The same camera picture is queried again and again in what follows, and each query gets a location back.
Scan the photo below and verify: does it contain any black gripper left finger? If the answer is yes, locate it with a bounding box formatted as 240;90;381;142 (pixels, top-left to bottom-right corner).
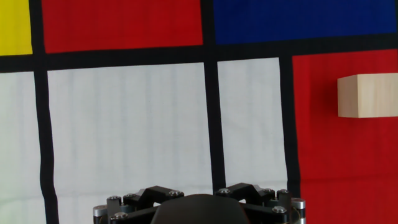
93;185;185;224

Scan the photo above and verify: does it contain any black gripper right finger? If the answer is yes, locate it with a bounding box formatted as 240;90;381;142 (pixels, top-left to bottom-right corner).
214;182;306;224

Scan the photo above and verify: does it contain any light wooden cube block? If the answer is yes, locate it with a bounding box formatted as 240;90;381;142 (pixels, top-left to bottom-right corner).
337;73;398;119

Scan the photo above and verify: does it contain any colour block patterned cloth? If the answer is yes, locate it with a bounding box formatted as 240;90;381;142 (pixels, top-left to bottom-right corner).
0;0;398;224

